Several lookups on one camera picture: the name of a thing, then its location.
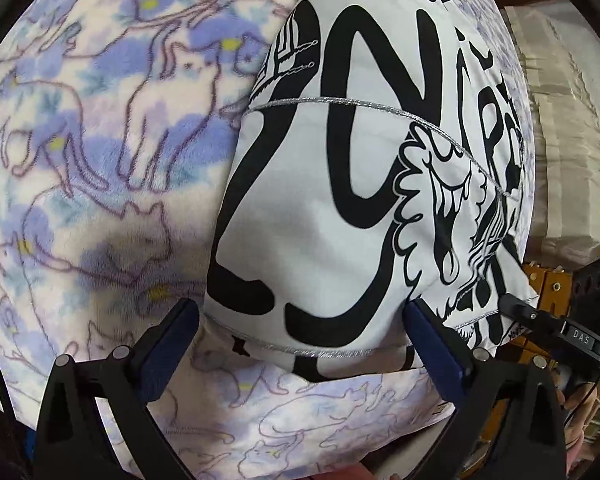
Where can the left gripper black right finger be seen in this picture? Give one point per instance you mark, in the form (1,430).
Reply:
(530,441)

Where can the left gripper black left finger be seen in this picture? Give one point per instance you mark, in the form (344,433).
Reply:
(71,439)

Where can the white black graffiti print jacket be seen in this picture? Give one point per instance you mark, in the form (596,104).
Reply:
(386,155)

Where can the purple cat print blanket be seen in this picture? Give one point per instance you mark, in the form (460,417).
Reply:
(119,123)

